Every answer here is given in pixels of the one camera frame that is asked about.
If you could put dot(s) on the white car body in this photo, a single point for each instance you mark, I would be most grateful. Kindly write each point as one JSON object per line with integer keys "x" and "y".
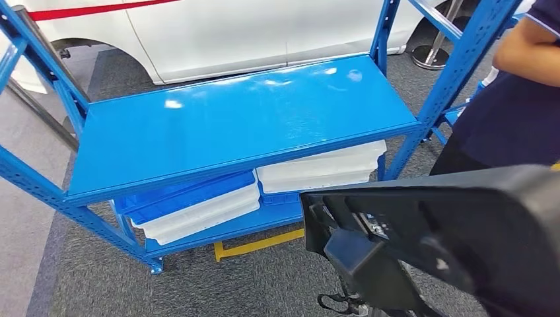
{"x": 218, "y": 39}

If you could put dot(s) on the person's forearm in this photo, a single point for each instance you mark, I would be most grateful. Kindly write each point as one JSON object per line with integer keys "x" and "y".
{"x": 529, "y": 57}

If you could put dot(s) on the white plastic tray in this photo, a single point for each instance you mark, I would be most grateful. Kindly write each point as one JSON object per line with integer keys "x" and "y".
{"x": 319, "y": 170}
{"x": 197, "y": 218}

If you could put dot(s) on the yellow floor tape square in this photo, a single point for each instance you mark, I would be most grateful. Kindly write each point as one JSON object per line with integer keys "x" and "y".
{"x": 258, "y": 245}

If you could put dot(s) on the black plastic plate frame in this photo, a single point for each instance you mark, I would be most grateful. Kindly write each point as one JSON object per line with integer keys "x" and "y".
{"x": 459, "y": 218}

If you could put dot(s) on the chrome stanchion post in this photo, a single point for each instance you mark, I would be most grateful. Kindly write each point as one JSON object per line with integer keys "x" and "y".
{"x": 43, "y": 116}
{"x": 431, "y": 57}
{"x": 52, "y": 57}

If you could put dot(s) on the person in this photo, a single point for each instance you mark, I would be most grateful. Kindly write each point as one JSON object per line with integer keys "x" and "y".
{"x": 503, "y": 122}

